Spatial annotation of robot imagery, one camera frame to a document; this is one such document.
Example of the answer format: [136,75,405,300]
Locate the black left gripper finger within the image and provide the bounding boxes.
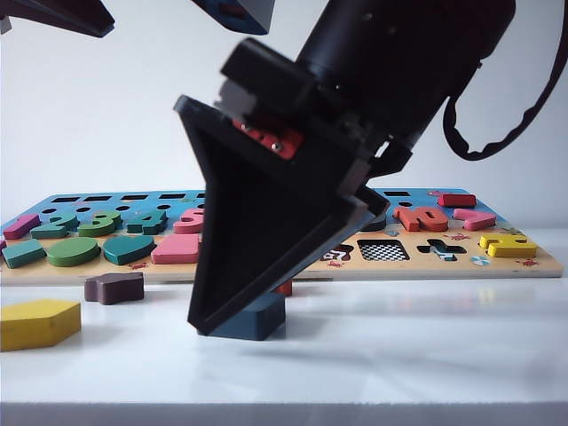
[190,0,277,36]
[0,0,116,39]

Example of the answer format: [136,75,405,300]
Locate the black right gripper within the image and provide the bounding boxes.
[173,83,414,337]

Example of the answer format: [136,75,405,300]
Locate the dark blue square block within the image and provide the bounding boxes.
[207,291,287,343]

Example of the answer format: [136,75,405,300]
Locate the dark blue wooden number nine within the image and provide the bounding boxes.
[359,211,388,233]

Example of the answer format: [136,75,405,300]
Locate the orange wooden number ten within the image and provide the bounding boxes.
[393,206,449,233]

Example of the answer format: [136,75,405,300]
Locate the wooden number shape puzzle board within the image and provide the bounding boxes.
[0,189,568,286]

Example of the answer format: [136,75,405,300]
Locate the pink wooden number five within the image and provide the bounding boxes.
[172,207,208,235]

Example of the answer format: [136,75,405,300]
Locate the red wooden minus block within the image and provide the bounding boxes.
[438,193,477,209]

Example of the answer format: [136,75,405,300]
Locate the pink wooden trapezoid block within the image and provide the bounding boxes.
[150,233,203,265]

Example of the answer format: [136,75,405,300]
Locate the pink wooden symbol piece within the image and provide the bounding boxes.
[454,208,496,232]

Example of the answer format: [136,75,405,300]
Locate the teal wooden number four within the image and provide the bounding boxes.
[126,209,169,236]

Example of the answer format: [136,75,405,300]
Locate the yellow wooden symbol piece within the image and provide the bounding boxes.
[478,233,539,259]

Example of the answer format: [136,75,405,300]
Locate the teal semicircle block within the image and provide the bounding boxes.
[102,234,158,266]

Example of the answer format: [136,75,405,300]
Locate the green wooden number three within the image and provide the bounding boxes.
[77,209,122,238]

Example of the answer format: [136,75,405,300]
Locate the teal wooden number two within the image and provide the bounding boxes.
[30,213,78,240]

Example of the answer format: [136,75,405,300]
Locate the purple wooden star block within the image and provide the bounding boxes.
[83,271,146,306]

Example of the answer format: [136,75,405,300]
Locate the magenta wooden number one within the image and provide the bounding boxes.
[3,214,41,240]

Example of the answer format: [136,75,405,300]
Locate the green wooden oval block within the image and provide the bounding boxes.
[46,237,101,268]

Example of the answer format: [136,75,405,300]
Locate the teal wooden rectangle block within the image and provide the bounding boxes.
[1,240,46,270]

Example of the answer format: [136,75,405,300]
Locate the yellow wooden pentagon block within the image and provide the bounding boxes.
[0,299,83,353]

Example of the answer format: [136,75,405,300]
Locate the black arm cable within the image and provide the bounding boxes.
[442,42,568,164]

